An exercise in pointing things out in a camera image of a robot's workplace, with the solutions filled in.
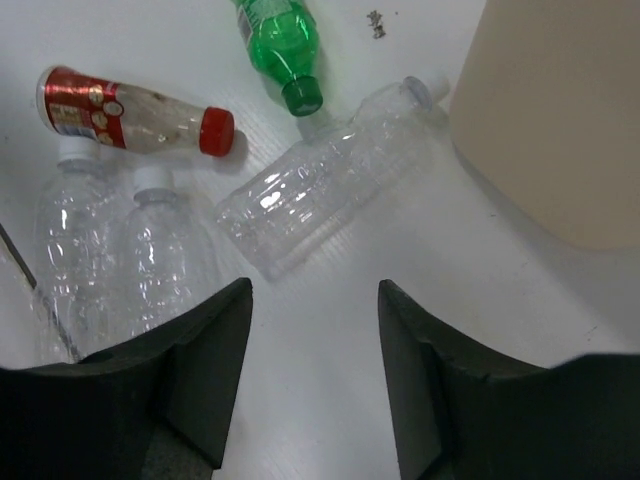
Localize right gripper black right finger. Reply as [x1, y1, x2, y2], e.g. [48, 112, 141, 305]
[378, 280, 639, 479]

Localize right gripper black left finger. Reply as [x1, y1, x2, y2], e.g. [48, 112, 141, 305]
[1, 278, 253, 479]

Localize clear bottle beside bin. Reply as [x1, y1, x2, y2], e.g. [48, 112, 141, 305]
[214, 74, 450, 279]

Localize cream plastic bin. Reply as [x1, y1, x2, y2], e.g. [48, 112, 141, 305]
[450, 1, 639, 250]

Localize clear bottle white cap lower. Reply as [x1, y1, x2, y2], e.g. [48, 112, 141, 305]
[34, 136, 123, 364]

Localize clear bottle white cap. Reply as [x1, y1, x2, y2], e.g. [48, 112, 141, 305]
[34, 136, 123, 364]
[115, 166, 222, 339]

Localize clear bottle white cap upper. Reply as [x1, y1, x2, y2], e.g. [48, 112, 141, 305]
[115, 166, 222, 339]

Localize red label bottle red cap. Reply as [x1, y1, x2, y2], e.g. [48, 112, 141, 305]
[36, 66, 235, 157]

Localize green plastic bottle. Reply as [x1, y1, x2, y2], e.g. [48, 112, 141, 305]
[234, 0, 323, 117]

